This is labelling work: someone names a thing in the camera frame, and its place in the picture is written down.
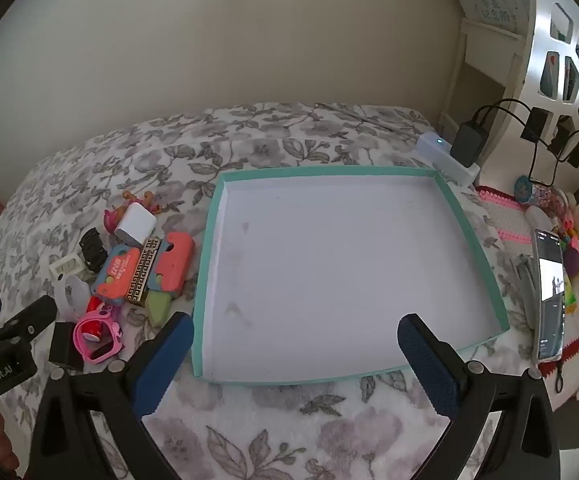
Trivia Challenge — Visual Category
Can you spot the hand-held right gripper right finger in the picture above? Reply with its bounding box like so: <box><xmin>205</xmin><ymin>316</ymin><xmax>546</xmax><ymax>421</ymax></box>
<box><xmin>397</xmin><ymin>313</ymin><xmax>563</xmax><ymax>480</ymax></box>

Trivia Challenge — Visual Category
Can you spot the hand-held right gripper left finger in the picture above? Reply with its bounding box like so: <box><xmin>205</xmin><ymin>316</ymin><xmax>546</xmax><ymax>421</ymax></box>
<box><xmin>28</xmin><ymin>311</ymin><xmax>195</xmax><ymax>480</ymax></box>

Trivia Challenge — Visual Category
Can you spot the black power adapter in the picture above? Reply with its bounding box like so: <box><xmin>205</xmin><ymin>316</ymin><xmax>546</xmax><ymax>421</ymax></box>
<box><xmin>48</xmin><ymin>322</ymin><xmax>86</xmax><ymax>372</ymax></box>

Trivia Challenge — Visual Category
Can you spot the white plastic frame piece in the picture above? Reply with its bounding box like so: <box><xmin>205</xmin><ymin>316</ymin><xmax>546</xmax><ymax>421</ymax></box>
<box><xmin>50</xmin><ymin>252</ymin><xmax>88</xmax><ymax>281</ymax></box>

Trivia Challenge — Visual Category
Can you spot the small red can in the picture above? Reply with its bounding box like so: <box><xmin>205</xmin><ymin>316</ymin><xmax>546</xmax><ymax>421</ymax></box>
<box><xmin>85</xmin><ymin>296</ymin><xmax>115</xmax><ymax>346</ymax></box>

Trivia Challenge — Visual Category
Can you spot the pink toy watch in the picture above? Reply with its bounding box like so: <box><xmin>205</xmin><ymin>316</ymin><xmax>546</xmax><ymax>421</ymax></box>
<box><xmin>73</xmin><ymin>310</ymin><xmax>125</xmax><ymax>365</ymax></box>

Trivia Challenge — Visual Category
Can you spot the red blue toy knife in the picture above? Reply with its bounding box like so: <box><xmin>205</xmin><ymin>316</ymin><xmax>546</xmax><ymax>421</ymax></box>
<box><xmin>144</xmin><ymin>231</ymin><xmax>196</xmax><ymax>327</ymax></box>

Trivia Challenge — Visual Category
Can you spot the orange blue toy card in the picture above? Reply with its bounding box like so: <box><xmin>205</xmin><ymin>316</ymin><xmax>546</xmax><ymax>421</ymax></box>
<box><xmin>90</xmin><ymin>243</ymin><xmax>141</xmax><ymax>307</ymax></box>

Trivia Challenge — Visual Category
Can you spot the teal-rimmed white tray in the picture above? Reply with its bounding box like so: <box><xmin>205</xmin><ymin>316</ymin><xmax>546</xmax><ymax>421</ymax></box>
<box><xmin>190</xmin><ymin>165</ymin><xmax>511</xmax><ymax>386</ymax></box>

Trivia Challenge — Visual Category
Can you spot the person's left hand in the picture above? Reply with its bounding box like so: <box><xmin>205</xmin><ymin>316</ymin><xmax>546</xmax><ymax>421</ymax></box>
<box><xmin>0</xmin><ymin>404</ymin><xmax>22</xmax><ymax>478</ymax></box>

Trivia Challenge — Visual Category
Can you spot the patterned gold black bar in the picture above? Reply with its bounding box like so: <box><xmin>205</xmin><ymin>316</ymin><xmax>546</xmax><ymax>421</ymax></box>
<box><xmin>125</xmin><ymin>236</ymin><xmax>162</xmax><ymax>307</ymax></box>

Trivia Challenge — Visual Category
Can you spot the pink doll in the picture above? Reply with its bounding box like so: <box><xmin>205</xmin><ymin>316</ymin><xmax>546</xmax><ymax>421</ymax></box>
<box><xmin>103</xmin><ymin>190</ymin><xmax>166</xmax><ymax>233</ymax></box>

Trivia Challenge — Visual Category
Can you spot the white power adapter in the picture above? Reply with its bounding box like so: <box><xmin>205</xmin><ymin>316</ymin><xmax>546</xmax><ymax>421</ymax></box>
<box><xmin>113</xmin><ymin>202</ymin><xmax>158</xmax><ymax>246</ymax></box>

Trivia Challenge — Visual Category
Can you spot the smartphone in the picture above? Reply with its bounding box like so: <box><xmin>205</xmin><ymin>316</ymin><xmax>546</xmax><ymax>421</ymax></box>
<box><xmin>533</xmin><ymin>228</ymin><xmax>568</xmax><ymax>364</ymax></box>

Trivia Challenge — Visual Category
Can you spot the pink white crochet mat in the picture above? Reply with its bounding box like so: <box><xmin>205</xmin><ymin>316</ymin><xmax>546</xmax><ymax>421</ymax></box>
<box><xmin>474</xmin><ymin>185</ymin><xmax>579</xmax><ymax>381</ymax></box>

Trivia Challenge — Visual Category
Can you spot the glitter tube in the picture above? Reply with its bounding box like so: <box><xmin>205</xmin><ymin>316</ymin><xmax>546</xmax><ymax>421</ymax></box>
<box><xmin>514</xmin><ymin>175</ymin><xmax>567</xmax><ymax>212</ymax></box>

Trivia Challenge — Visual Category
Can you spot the white power strip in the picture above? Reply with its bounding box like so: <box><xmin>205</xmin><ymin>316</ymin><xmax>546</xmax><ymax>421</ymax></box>
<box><xmin>416</xmin><ymin>132</ymin><xmax>481</xmax><ymax>186</ymax></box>

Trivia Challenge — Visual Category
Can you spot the white cut-out bookcase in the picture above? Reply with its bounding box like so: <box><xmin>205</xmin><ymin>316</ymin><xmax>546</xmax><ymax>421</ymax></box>
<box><xmin>439</xmin><ymin>0</ymin><xmax>579</xmax><ymax>196</ymax></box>

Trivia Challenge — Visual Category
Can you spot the black charger with cable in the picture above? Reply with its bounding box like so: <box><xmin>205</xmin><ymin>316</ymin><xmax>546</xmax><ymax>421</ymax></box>
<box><xmin>451</xmin><ymin>99</ymin><xmax>533</xmax><ymax>168</ymax></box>

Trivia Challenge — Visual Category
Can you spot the black plug with cable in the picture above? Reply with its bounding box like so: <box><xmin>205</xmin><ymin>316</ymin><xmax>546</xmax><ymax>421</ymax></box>
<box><xmin>544</xmin><ymin>130</ymin><xmax>579</xmax><ymax>170</ymax></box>
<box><xmin>520</xmin><ymin>106</ymin><xmax>551</xmax><ymax>183</ymax></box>

